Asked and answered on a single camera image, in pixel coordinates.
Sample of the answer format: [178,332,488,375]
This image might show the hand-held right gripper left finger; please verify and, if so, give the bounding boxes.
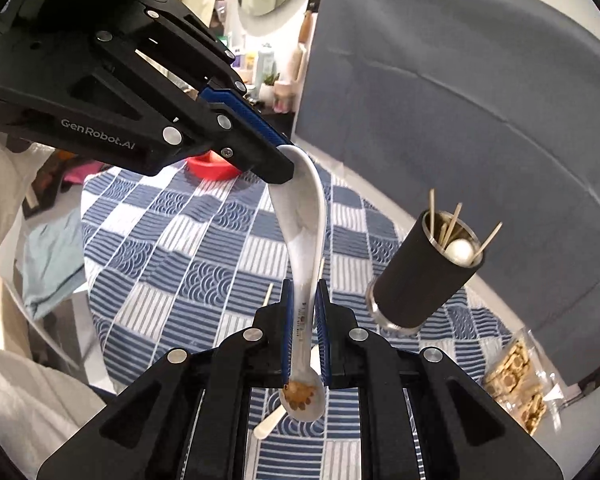
[35,279,297,480]

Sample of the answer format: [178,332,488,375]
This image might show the blue patterned tablecloth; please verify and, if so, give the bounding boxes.
[80,152,513,480]

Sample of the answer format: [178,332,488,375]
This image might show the person's white garment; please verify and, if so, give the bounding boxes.
[0,345,106,441]

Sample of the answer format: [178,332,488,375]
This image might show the light blue towel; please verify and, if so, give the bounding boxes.
[22,205,88,321]

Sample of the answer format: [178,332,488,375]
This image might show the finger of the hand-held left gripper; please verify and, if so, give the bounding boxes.
[160,104,297,185]
[145,5,291,148]

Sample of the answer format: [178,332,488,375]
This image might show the black cylindrical utensil holder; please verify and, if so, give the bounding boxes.
[366,208,485,337]

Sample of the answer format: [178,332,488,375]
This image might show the small potted plant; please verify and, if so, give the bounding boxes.
[258,72,281,103]

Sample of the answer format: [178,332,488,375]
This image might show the clear bag of snacks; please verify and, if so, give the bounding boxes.
[480,327,566,436]

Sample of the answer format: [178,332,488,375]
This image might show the white ceramic spoon gold print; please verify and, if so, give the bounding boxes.
[269,144,327,422]

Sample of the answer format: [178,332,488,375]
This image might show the tan wooden bottle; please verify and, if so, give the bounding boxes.
[297,10,317,83]

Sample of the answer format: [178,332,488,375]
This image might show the pink container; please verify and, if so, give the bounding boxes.
[274,81,295,113]

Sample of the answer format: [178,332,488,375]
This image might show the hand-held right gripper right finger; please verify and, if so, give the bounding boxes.
[315,279,565,480]

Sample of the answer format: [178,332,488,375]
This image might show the white spray bottle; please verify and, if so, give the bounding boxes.
[256,42,277,88]

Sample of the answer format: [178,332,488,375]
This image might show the red bowl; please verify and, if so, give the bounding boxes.
[186,152,243,181]

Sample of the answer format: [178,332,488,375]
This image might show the grey backdrop board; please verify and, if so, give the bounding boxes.
[292,0,600,386]

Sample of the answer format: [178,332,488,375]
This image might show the pink cloth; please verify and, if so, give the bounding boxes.
[60,157,106,186]

